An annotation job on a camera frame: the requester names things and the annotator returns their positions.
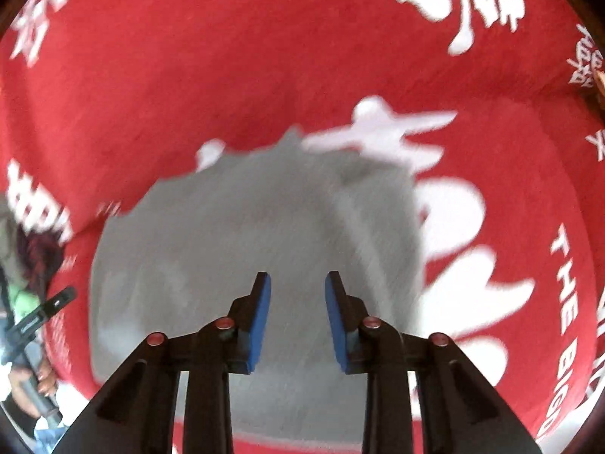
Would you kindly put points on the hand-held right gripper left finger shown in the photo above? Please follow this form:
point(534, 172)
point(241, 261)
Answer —
point(262, 321)

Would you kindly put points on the olive cloth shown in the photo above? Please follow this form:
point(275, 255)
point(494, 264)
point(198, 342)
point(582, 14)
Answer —
point(7, 231)

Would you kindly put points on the grey fleece sweater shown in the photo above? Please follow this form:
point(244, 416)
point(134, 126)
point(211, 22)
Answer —
point(212, 236)

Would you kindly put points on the green cushion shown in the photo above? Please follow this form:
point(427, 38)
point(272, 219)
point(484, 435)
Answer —
point(21, 302)

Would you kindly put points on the person's left hand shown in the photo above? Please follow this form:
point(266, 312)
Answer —
point(45, 378)

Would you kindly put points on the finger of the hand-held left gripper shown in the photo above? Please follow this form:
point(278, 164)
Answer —
point(52, 305)

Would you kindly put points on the red printed blanket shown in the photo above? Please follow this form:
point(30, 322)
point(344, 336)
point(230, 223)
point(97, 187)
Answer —
point(236, 56)

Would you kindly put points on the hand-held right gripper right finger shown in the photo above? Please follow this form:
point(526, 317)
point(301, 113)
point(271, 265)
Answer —
point(336, 321)

